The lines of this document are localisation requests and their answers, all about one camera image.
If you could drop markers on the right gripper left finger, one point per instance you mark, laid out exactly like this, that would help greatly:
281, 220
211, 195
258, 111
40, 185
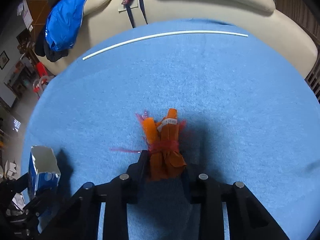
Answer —
138, 175

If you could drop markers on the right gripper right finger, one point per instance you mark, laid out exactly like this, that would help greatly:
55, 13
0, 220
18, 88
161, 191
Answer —
190, 182

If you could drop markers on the orange wrapper bundle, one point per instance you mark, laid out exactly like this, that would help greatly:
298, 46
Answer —
162, 140

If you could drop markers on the blue silver carton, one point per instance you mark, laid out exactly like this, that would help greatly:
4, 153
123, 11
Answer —
43, 171

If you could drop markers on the blue fuzzy table cloth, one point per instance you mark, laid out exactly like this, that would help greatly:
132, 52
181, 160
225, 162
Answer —
198, 91

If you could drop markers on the white thin rod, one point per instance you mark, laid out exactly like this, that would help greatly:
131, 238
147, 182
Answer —
172, 33

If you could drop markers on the wooden baby crib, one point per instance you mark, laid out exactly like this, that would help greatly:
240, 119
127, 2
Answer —
313, 80

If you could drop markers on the dark clothes on sofa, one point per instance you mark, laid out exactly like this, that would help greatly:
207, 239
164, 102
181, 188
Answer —
42, 49

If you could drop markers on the cream leather sofa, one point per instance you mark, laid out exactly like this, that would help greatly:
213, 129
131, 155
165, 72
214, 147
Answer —
106, 18

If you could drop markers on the blue jacket on sofa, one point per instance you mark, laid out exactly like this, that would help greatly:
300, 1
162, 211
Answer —
63, 24

